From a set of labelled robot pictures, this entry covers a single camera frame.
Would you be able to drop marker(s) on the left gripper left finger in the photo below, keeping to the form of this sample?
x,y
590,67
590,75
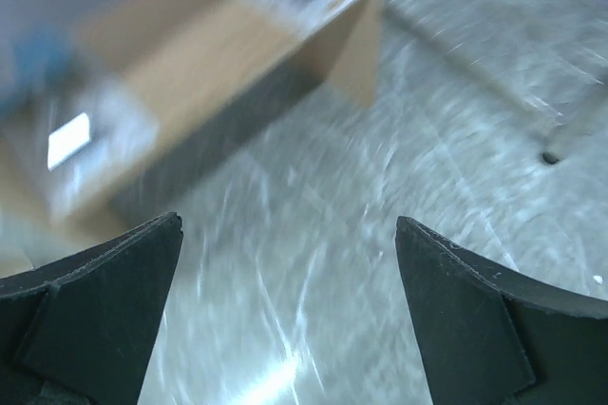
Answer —
x,y
88,323

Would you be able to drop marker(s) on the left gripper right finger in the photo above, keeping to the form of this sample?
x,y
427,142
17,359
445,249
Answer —
x,y
490,335

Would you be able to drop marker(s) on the wooden two-tier shelf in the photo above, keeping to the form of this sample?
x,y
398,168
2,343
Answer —
x,y
211,72

